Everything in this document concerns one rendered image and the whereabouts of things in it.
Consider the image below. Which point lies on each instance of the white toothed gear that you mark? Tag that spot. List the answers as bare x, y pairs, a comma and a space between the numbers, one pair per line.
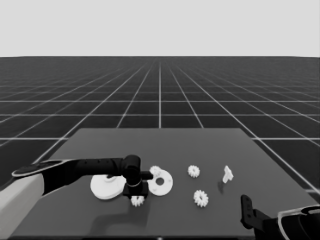
204, 200
140, 202
196, 172
158, 172

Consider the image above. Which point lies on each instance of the large thick white disc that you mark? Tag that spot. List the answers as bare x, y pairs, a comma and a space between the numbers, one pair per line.
103, 190

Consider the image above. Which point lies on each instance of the white round carrier with pins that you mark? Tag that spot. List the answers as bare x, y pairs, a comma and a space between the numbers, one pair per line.
165, 190

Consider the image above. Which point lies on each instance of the small white T-shaped piece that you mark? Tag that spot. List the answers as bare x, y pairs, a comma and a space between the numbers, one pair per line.
227, 175

